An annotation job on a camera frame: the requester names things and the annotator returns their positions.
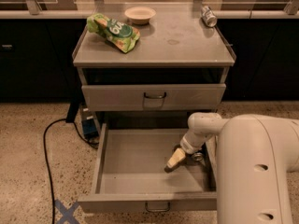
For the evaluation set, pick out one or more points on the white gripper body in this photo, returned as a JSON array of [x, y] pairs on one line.
[[188, 146]]

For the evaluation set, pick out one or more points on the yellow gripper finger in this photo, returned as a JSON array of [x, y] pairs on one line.
[[177, 157]]

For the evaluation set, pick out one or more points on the blue pepsi can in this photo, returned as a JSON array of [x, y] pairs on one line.
[[197, 156]]

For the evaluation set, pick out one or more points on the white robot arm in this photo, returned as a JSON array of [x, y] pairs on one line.
[[254, 154]]

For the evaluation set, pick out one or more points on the open grey middle drawer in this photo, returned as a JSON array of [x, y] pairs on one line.
[[129, 175]]

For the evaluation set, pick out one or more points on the closed grey top drawer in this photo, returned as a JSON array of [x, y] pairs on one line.
[[153, 97]]

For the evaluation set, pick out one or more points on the grey drawer cabinet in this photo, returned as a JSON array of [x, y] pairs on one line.
[[175, 47]]

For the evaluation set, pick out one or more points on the silver soda can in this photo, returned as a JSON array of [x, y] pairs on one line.
[[208, 16]]

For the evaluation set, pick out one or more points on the dark lab counter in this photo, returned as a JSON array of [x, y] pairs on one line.
[[36, 59]]

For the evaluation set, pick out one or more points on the blue power box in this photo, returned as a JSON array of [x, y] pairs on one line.
[[87, 123]]

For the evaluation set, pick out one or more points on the blue tape cross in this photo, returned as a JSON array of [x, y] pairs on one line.
[[67, 213]]

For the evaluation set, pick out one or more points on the green chip bag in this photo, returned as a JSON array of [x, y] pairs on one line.
[[121, 35]]

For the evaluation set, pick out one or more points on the beige paper bowl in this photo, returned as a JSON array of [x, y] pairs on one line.
[[140, 15]]

